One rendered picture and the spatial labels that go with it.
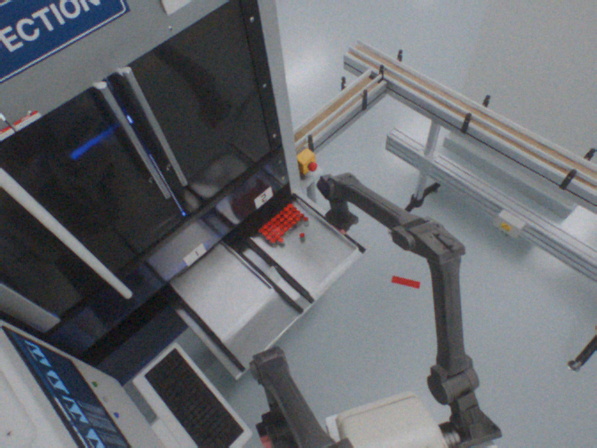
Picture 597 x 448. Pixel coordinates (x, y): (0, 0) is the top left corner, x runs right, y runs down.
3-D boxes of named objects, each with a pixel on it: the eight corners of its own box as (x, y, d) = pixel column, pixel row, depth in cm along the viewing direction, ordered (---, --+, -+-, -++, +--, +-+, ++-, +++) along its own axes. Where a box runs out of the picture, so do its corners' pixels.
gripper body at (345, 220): (338, 206, 156) (334, 192, 150) (359, 220, 151) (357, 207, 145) (324, 218, 154) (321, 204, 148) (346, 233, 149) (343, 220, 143)
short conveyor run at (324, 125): (288, 182, 201) (283, 159, 188) (264, 164, 207) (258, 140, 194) (387, 98, 223) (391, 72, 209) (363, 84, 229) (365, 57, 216)
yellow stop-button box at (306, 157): (292, 166, 191) (290, 155, 184) (305, 156, 193) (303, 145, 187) (305, 175, 188) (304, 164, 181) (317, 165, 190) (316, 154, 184)
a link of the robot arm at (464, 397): (462, 419, 111) (479, 409, 113) (451, 379, 110) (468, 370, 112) (437, 404, 119) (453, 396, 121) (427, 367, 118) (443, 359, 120)
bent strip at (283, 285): (268, 276, 174) (266, 270, 169) (274, 272, 175) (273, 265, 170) (294, 300, 168) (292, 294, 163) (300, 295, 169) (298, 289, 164)
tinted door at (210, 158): (186, 217, 151) (104, 74, 101) (279, 143, 165) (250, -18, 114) (187, 218, 151) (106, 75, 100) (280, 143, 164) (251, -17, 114)
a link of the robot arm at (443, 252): (435, 244, 97) (471, 230, 100) (396, 228, 109) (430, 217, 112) (449, 412, 112) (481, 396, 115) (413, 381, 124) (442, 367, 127)
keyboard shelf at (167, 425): (114, 399, 165) (110, 397, 163) (177, 342, 174) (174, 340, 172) (188, 504, 147) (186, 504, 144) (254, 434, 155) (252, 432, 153)
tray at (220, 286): (166, 281, 176) (163, 276, 173) (218, 237, 185) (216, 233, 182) (221, 340, 162) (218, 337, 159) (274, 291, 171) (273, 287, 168)
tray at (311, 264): (251, 242, 182) (250, 237, 179) (298, 203, 190) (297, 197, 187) (310, 296, 168) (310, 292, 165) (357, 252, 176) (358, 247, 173)
